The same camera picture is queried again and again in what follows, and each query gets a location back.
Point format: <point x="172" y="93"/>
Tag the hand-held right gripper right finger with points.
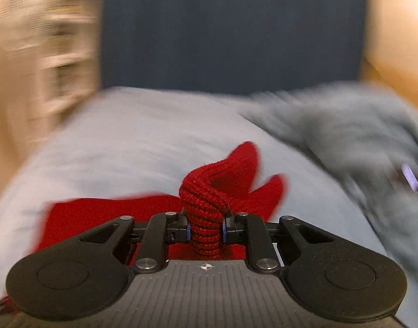
<point x="225" y="231"/>

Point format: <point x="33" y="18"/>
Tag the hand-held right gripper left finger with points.
<point x="187" y="233"/>

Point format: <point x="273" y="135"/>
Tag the red knit sweater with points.
<point x="209" y="194"/>

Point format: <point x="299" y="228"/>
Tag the light blue bed sheet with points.
<point x="134" y="143"/>

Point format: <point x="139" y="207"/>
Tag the grey garment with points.
<point x="359" y="136"/>

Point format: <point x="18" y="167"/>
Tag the dark blue headboard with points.
<point x="229" y="30"/>

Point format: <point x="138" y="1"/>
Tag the white shelf unit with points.
<point x="41" y="47"/>

